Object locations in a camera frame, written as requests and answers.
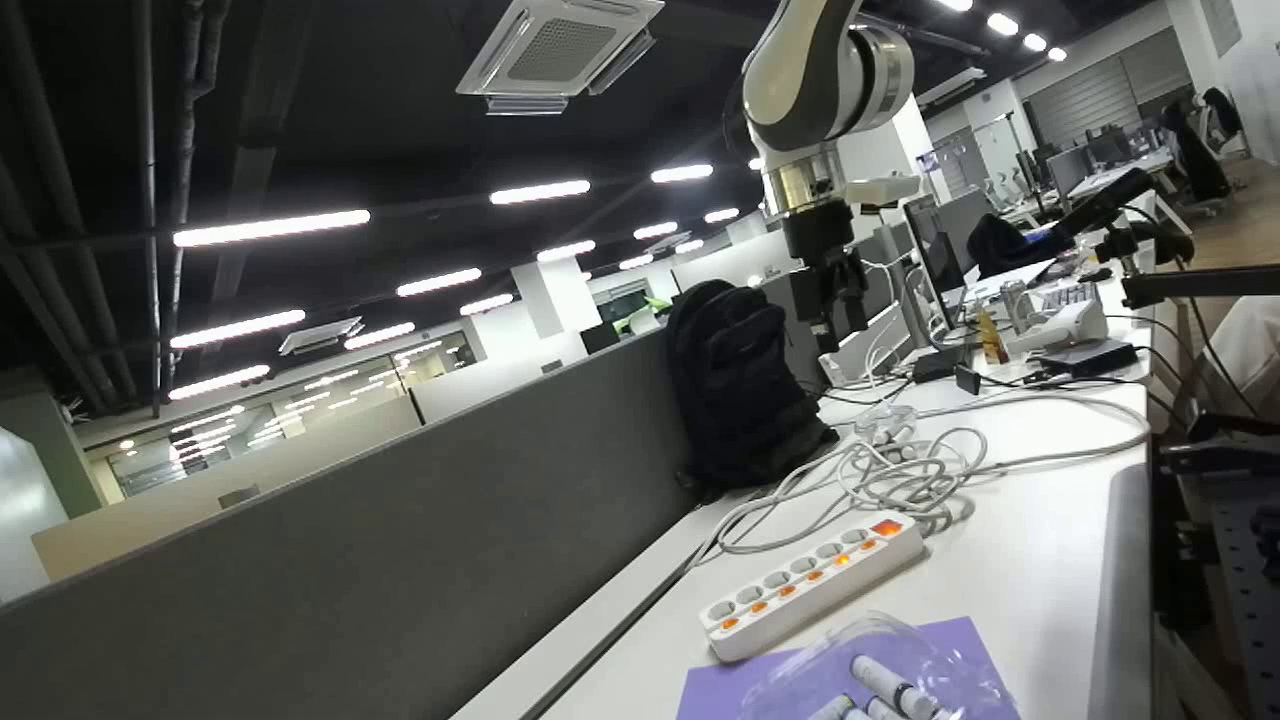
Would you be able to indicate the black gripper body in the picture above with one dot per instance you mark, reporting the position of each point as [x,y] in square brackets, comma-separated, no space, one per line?
[821,232]

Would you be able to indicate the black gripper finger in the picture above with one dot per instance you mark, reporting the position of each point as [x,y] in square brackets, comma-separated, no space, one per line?
[849,287]
[810,299]

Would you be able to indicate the white power strip orange switches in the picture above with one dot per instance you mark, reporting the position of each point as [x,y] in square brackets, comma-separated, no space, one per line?
[810,585]

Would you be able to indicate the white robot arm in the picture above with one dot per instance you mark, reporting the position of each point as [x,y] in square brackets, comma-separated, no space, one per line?
[810,82]

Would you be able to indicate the black computer monitor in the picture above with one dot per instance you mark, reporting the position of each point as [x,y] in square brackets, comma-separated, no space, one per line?
[934,245]

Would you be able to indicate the black backpack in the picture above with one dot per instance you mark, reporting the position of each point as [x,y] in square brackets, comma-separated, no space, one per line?
[751,422]

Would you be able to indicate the white device on desk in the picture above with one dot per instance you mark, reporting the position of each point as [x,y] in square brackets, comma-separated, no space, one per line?
[1053,318]

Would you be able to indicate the ceiling air conditioner unit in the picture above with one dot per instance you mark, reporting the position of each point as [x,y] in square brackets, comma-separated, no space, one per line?
[545,52]

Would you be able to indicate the purple plastic bag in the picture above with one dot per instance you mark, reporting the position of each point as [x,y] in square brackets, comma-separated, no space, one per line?
[947,658]

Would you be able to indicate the grey marker pen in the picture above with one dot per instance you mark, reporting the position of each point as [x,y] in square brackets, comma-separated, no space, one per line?
[893,691]
[838,710]

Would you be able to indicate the grey marker pen lower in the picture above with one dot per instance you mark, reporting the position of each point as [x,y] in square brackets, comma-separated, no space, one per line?
[838,710]

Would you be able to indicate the grey desk partition panel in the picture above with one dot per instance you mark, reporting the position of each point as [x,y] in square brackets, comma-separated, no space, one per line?
[380,589]

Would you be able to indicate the black metal frame rig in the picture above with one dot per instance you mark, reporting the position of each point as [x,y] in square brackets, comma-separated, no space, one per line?
[1233,478]

